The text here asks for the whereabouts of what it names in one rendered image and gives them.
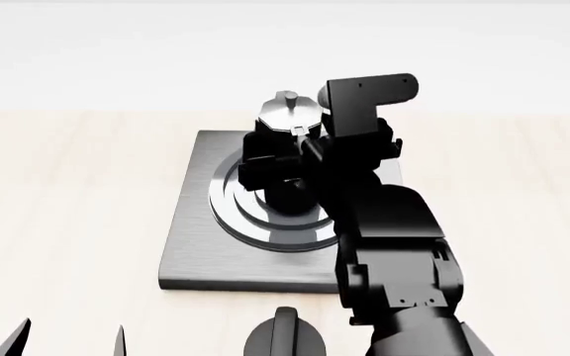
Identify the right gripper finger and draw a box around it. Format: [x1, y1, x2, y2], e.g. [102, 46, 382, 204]
[241, 130, 300, 162]
[237, 154, 308, 193]

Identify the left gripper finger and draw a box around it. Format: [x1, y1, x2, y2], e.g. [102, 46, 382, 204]
[0, 317, 33, 356]
[113, 324, 128, 356]

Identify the silver and black moka pot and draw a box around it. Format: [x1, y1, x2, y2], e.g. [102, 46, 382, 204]
[253, 90, 327, 217]

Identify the round glossy stove burner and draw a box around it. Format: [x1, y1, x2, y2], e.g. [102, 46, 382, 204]
[208, 149, 345, 254]

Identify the grey metal stove slab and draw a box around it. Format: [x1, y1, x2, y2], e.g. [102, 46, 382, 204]
[157, 129, 406, 295]

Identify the black stove knob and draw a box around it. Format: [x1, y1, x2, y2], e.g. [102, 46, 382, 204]
[242, 306, 328, 356]

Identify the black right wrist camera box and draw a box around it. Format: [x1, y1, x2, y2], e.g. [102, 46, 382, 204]
[317, 72, 421, 139]

